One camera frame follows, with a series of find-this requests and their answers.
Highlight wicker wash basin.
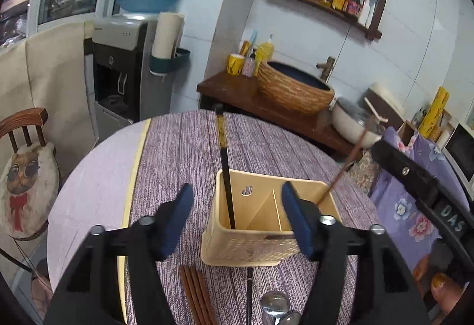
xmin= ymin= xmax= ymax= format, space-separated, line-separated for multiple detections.
xmin=257 ymin=60 xmax=336 ymax=116

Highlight yellow box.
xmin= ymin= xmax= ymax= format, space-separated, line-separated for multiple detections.
xmin=418 ymin=87 xmax=450 ymax=138

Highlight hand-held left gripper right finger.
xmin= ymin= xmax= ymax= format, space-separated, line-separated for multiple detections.
xmin=281 ymin=181 xmax=432 ymax=325

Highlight grey water dispenser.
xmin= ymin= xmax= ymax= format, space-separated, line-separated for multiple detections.
xmin=91 ymin=15 xmax=178 ymax=140

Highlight yellow bottle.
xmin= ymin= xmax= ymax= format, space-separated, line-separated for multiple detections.
xmin=255 ymin=34 xmax=275 ymax=66

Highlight dark wooden side table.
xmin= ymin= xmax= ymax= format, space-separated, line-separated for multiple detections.
xmin=196 ymin=71 xmax=365 ymax=163

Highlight pink patterned pump bottle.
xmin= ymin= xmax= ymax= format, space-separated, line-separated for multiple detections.
xmin=241 ymin=49 xmax=258 ymax=78

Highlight brass faucet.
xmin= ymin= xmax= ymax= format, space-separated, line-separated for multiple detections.
xmin=316 ymin=56 xmax=337 ymax=82

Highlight black chopstick with gold band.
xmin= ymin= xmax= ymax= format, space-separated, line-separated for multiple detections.
xmin=214 ymin=103 xmax=238 ymax=230
xmin=246 ymin=267 xmax=254 ymax=325

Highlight person's right hand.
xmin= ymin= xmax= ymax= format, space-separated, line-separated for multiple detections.
xmin=413 ymin=257 xmax=472 ymax=316

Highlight white pot with lid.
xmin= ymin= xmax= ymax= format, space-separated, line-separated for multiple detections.
xmin=331 ymin=96 xmax=387 ymax=148

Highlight paper cup holder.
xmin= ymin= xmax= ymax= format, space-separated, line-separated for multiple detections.
xmin=149 ymin=12 xmax=191 ymax=75

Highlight purple floral cloth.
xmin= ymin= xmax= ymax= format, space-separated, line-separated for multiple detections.
xmin=350 ymin=127 xmax=469 ymax=274

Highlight wooden chair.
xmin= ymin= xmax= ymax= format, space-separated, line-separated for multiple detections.
xmin=0 ymin=107 xmax=62 ymax=274

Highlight small metal spoon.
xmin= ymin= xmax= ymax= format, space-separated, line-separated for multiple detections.
xmin=279 ymin=311 xmax=303 ymax=325

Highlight large metal spoon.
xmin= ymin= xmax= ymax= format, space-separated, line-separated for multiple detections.
xmin=260 ymin=291 xmax=292 ymax=325

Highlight beige plastic utensil holder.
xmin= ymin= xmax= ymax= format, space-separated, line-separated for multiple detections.
xmin=201 ymin=168 xmax=343 ymax=267

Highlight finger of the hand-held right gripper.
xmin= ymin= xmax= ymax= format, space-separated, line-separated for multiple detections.
xmin=371 ymin=140 xmax=441 ymax=209

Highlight yellow cup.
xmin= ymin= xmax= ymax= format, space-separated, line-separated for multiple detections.
xmin=227 ymin=53 xmax=246 ymax=76

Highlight beige fabric cover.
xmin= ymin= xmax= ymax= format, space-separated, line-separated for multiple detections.
xmin=0 ymin=21 xmax=99 ymax=200

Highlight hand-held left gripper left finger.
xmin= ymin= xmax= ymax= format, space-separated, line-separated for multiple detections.
xmin=44 ymin=183 xmax=194 ymax=325

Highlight microwave oven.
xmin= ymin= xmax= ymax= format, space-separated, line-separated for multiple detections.
xmin=442 ymin=123 xmax=474 ymax=185

